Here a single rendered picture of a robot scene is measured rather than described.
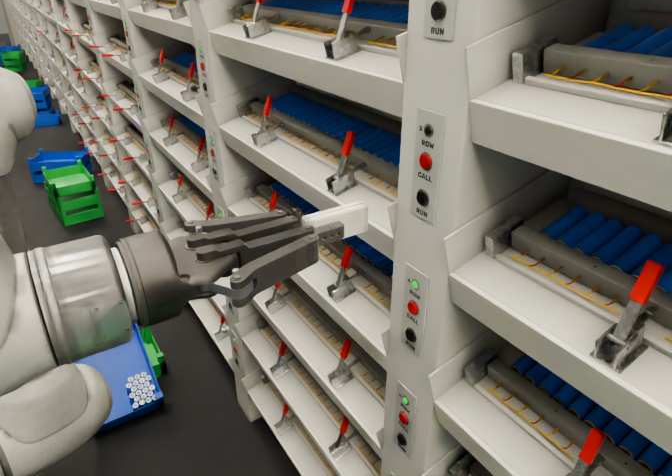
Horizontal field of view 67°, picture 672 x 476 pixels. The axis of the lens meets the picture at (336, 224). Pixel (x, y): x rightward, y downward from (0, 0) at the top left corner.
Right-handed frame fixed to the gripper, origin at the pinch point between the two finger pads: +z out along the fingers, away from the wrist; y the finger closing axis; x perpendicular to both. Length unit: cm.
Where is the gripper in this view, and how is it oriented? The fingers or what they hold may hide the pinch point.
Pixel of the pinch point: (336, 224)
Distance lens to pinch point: 50.3
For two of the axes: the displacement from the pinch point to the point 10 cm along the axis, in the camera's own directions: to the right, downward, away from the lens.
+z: 8.4, -2.4, 4.8
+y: 5.4, 3.8, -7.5
